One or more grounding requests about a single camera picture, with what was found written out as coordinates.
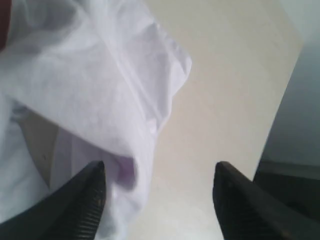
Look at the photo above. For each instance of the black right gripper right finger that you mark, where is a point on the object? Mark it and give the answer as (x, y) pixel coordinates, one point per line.
(245, 211)

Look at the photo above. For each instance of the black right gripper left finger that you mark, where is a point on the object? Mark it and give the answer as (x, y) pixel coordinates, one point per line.
(73, 212)

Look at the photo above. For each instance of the white t-shirt red lettering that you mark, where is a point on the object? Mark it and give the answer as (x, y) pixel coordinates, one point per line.
(83, 81)

